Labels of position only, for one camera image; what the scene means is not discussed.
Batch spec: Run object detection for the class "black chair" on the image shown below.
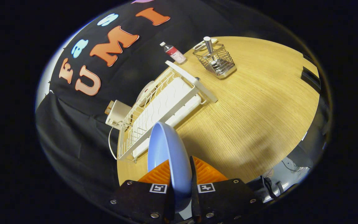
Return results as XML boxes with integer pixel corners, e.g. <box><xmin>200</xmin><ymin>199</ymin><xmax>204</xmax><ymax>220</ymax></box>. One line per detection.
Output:
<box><xmin>301</xmin><ymin>54</ymin><xmax>321</xmax><ymax>93</ymax></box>

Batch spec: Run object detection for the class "white toaster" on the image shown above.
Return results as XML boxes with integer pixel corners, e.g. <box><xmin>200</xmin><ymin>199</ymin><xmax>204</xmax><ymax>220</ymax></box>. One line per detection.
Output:
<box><xmin>105</xmin><ymin>100</ymin><xmax>133</xmax><ymax>130</ymax></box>

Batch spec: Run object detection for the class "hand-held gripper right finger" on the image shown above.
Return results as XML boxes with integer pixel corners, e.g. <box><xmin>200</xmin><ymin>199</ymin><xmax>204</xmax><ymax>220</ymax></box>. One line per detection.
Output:
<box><xmin>189</xmin><ymin>156</ymin><xmax>263</xmax><ymax>224</ymax></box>

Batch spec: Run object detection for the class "white divided snack dish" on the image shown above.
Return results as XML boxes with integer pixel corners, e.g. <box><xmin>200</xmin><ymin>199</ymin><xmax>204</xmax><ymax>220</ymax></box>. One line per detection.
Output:
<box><xmin>193</xmin><ymin>38</ymin><xmax>218</xmax><ymax>51</ymax></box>

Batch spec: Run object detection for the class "white drainer tray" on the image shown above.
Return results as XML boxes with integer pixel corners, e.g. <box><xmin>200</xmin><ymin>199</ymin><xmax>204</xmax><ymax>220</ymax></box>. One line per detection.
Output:
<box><xmin>131</xmin><ymin>77</ymin><xmax>202</xmax><ymax>157</ymax></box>

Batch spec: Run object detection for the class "clear bottle with red label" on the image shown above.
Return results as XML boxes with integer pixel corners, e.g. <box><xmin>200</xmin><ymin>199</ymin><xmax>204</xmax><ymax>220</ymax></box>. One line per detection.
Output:
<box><xmin>160</xmin><ymin>41</ymin><xmax>187</xmax><ymax>64</ymax></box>

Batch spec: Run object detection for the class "metal wire basket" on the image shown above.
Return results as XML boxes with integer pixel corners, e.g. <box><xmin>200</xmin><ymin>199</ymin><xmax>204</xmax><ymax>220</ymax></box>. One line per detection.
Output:
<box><xmin>193</xmin><ymin>43</ymin><xmax>237</xmax><ymax>79</ymax></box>

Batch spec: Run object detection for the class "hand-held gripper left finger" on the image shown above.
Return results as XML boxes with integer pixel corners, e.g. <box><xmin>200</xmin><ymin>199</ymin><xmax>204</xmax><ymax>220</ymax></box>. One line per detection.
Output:
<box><xmin>108</xmin><ymin>159</ymin><xmax>176</xmax><ymax>224</ymax></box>

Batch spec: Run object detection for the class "metal spoon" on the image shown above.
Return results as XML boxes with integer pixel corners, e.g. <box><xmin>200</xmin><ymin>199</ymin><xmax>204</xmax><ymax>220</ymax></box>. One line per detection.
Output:
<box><xmin>203</xmin><ymin>36</ymin><xmax>221</xmax><ymax>67</ymax></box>

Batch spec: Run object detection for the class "white wire dish rack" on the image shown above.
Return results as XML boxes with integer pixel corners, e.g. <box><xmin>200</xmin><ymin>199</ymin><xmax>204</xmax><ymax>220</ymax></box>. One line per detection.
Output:
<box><xmin>108</xmin><ymin>60</ymin><xmax>218</xmax><ymax>162</ymax></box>

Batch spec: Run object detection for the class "blue plate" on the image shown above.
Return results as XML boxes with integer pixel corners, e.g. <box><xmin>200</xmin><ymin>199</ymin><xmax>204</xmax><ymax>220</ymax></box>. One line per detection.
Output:
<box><xmin>147</xmin><ymin>121</ymin><xmax>193</xmax><ymax>220</ymax></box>

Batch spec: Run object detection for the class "white round dish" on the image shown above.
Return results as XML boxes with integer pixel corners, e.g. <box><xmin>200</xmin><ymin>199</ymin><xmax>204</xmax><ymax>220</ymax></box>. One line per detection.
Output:
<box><xmin>135</xmin><ymin>80</ymin><xmax>155</xmax><ymax>105</ymax></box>

